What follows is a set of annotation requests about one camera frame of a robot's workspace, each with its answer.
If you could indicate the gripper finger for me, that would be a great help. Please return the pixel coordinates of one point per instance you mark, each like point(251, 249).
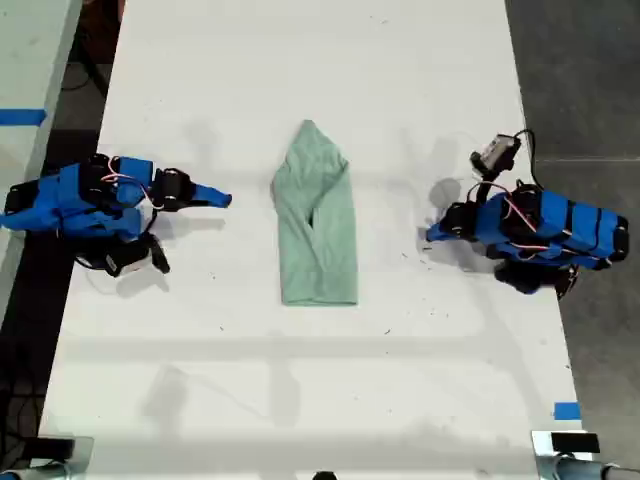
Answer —
point(215, 202)
point(212, 192)
point(441, 227)
point(441, 237)

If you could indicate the pale green T-shirt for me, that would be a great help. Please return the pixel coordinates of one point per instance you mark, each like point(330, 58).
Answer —
point(325, 250)

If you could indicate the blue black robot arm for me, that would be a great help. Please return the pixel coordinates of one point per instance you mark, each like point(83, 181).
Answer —
point(65, 200)
point(575, 225)

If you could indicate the long blue tape strip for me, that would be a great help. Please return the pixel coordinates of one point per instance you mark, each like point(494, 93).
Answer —
point(22, 117)

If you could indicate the pale side table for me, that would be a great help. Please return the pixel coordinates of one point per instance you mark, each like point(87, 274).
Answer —
point(30, 50)

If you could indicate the short blue tape strip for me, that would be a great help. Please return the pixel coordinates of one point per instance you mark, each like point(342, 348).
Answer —
point(567, 411)

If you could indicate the small black box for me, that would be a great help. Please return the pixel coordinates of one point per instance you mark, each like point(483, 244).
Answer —
point(52, 448)
point(575, 443)

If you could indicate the round black object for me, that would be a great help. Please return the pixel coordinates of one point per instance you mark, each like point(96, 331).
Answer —
point(324, 475)

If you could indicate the black camera stalk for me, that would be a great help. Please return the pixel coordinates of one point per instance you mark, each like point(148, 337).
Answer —
point(490, 177)

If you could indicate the grey black camera box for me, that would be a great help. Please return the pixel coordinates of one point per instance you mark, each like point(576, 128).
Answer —
point(495, 150)

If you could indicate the black camera box white label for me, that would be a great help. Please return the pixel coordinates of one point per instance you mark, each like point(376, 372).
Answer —
point(125, 262)

